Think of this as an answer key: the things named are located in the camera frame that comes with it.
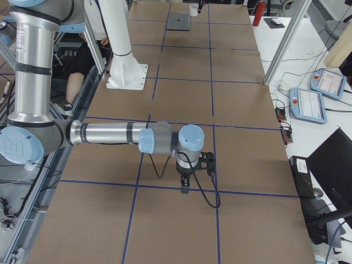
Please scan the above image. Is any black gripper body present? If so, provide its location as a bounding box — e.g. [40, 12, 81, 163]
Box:
[176, 163, 194, 184]

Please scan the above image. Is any white cup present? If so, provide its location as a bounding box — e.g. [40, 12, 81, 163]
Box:
[189, 3, 199, 17]

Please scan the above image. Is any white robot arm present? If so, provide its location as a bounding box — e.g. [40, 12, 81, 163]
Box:
[99, 0, 148, 91]

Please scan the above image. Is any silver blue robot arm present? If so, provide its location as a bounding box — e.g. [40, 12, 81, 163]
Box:
[1, 1, 205, 193]

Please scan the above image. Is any dark grey closed laptop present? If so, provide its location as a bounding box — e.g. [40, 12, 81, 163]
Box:
[166, 13, 190, 31]

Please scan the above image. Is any red bottle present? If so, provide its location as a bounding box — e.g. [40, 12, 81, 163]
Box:
[252, 0, 267, 26]

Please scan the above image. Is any black mouse pad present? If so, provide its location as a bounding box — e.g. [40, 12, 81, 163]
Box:
[263, 17, 285, 29]

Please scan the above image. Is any white computer mouse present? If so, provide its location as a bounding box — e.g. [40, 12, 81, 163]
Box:
[271, 18, 282, 25]

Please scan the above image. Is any lower orange black connector box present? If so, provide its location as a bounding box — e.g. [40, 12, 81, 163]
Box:
[280, 126, 293, 145]

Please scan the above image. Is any orange black connector box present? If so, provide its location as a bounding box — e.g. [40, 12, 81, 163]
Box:
[275, 108, 286, 122]
[280, 126, 293, 145]

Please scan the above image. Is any upper orange black connector box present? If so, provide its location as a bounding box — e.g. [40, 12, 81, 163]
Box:
[275, 108, 286, 122]

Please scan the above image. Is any black computer box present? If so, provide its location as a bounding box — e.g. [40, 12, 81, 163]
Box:
[289, 156, 323, 200]

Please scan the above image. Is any white power adapter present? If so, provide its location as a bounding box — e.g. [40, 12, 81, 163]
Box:
[278, 79, 293, 92]

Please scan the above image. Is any seated person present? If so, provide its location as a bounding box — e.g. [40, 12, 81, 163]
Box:
[54, 1, 111, 116]

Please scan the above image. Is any near teach pendant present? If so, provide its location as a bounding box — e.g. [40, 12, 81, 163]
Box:
[289, 87, 327, 124]

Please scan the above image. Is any teach pendant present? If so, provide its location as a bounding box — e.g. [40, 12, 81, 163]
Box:
[310, 69, 347, 100]
[289, 87, 327, 124]

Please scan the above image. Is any black monitor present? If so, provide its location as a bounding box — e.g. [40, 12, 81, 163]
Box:
[307, 128, 351, 209]

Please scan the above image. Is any far teach pendant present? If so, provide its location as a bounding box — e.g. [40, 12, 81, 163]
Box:
[310, 69, 347, 100]

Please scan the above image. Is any wooden beam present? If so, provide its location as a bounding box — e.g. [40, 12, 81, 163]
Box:
[324, 15, 351, 67]

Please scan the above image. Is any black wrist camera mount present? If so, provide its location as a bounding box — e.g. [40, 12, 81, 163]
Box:
[194, 151, 216, 179]

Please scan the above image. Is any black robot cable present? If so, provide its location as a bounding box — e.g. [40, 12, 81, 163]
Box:
[147, 151, 221, 208]

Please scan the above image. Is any aluminium frame post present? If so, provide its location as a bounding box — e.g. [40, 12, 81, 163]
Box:
[263, 0, 312, 85]

